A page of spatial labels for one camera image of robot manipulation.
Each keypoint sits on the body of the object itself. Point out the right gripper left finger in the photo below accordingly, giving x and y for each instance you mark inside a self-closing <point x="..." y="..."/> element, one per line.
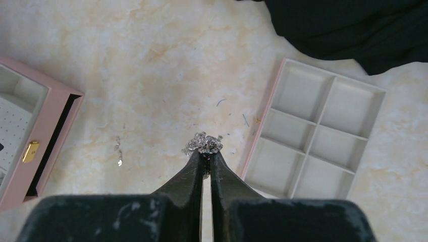
<point x="171" y="213"/>

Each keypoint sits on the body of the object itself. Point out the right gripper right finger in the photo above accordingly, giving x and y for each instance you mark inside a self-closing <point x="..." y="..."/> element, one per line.
<point x="241" y="214"/>

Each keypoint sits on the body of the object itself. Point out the black cloth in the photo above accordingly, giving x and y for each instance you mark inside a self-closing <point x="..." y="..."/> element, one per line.
<point x="378" y="35"/>

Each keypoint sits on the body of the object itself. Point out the beige divided tray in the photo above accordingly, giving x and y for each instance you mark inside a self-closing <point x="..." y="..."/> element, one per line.
<point x="312" y="135"/>

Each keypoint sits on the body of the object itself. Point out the pink jewelry box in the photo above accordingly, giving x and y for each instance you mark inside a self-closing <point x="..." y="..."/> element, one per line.
<point x="37" y="112"/>

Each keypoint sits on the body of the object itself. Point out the small silver earring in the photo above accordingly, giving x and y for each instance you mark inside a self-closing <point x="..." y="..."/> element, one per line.
<point x="117" y="148"/>

